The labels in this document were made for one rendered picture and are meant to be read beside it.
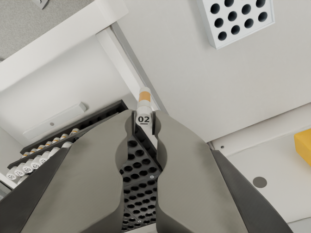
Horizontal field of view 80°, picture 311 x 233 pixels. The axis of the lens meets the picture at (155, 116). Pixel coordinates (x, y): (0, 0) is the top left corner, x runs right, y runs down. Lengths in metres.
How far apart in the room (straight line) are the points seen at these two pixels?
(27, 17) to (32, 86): 0.95
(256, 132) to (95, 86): 0.34
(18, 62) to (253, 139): 0.41
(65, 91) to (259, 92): 0.34
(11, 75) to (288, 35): 0.38
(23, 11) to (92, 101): 1.00
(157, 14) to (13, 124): 0.28
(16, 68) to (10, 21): 1.10
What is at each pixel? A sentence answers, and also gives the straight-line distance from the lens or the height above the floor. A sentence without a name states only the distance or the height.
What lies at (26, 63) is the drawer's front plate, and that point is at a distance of 0.19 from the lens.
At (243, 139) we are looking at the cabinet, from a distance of 0.45.
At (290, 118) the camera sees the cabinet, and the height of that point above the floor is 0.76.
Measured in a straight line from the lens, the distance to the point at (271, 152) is 0.42.
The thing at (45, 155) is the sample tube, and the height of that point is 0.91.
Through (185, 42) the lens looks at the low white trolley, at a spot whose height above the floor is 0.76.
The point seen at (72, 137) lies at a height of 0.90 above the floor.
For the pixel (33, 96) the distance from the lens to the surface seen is 0.32.
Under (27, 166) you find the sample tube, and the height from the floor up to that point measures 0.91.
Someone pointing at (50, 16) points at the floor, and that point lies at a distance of 1.19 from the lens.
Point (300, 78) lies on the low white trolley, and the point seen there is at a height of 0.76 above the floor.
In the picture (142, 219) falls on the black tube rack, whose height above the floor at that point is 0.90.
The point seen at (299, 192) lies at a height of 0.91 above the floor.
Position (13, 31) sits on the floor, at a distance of 1.30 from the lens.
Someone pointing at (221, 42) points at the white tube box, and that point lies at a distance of 0.31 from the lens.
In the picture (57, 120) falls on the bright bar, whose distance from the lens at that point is 0.31.
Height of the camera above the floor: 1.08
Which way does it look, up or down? 58 degrees down
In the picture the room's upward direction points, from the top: 177 degrees clockwise
